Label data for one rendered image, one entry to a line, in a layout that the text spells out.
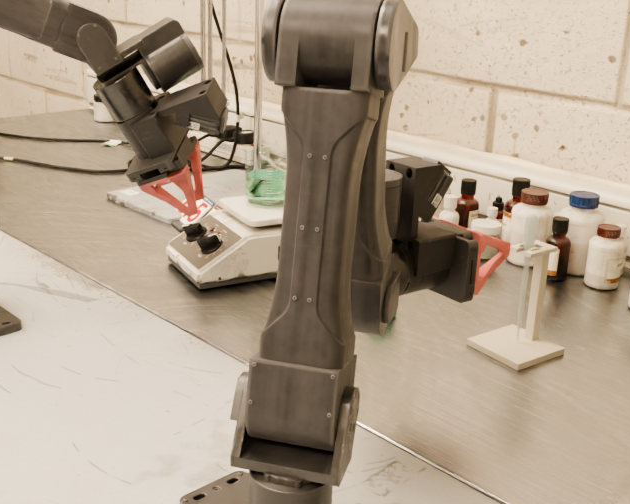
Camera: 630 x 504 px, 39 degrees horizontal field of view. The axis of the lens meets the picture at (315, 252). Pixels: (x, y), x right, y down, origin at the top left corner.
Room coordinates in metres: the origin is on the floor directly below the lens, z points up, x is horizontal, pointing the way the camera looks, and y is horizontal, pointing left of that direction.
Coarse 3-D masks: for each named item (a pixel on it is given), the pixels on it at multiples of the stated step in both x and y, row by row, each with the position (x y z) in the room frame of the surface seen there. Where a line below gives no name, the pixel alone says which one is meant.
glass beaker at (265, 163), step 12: (252, 144) 1.23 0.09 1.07; (264, 144) 1.24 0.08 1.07; (276, 144) 1.24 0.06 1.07; (252, 156) 1.19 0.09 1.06; (264, 156) 1.18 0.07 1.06; (276, 156) 1.19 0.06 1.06; (252, 168) 1.19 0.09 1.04; (264, 168) 1.18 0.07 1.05; (276, 168) 1.19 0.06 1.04; (252, 180) 1.19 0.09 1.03; (264, 180) 1.18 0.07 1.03; (276, 180) 1.19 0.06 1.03; (252, 192) 1.19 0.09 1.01; (264, 192) 1.18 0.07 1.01; (276, 192) 1.19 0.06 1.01; (252, 204) 1.19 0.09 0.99; (264, 204) 1.18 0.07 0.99; (276, 204) 1.19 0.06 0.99
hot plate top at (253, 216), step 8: (224, 200) 1.22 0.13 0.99; (232, 200) 1.22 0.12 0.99; (240, 200) 1.22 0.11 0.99; (224, 208) 1.20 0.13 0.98; (232, 208) 1.18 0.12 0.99; (240, 208) 1.18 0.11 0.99; (248, 208) 1.18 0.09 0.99; (256, 208) 1.18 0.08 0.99; (280, 208) 1.19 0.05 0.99; (240, 216) 1.15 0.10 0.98; (248, 216) 1.14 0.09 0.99; (256, 216) 1.14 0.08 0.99; (264, 216) 1.15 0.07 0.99; (272, 216) 1.15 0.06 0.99; (280, 216) 1.15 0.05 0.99; (248, 224) 1.13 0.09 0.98; (256, 224) 1.12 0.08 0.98; (264, 224) 1.13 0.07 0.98; (272, 224) 1.14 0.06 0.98
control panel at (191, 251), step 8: (208, 216) 1.21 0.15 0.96; (208, 224) 1.19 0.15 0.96; (216, 224) 1.18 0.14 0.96; (184, 232) 1.20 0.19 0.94; (208, 232) 1.17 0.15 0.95; (216, 232) 1.16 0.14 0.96; (224, 232) 1.15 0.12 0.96; (232, 232) 1.14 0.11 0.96; (176, 240) 1.18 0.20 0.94; (184, 240) 1.17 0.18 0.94; (224, 240) 1.13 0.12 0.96; (232, 240) 1.12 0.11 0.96; (176, 248) 1.16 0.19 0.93; (184, 248) 1.15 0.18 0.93; (192, 248) 1.14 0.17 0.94; (200, 248) 1.14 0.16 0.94; (224, 248) 1.11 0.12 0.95; (184, 256) 1.13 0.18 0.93; (192, 256) 1.12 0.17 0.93; (200, 256) 1.12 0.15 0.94; (208, 256) 1.11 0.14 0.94; (216, 256) 1.10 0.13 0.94; (192, 264) 1.11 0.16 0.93; (200, 264) 1.10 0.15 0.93
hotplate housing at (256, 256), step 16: (224, 224) 1.17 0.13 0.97; (240, 224) 1.16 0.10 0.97; (240, 240) 1.11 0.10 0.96; (256, 240) 1.12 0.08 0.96; (272, 240) 1.13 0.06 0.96; (176, 256) 1.15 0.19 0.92; (224, 256) 1.10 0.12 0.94; (240, 256) 1.11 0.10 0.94; (256, 256) 1.12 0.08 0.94; (272, 256) 1.13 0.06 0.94; (192, 272) 1.10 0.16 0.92; (208, 272) 1.08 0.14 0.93; (224, 272) 1.10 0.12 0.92; (240, 272) 1.11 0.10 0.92; (256, 272) 1.12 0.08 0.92; (272, 272) 1.14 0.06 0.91
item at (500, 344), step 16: (528, 256) 0.92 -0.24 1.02; (544, 256) 0.95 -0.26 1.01; (544, 272) 0.95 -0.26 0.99; (544, 288) 0.96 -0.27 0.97; (528, 320) 0.96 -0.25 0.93; (480, 336) 0.96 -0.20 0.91; (496, 336) 0.96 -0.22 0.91; (512, 336) 0.96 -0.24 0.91; (528, 336) 0.95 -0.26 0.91; (496, 352) 0.91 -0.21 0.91; (512, 352) 0.92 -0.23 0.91; (528, 352) 0.92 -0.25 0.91; (544, 352) 0.92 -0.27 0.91; (560, 352) 0.93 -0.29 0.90
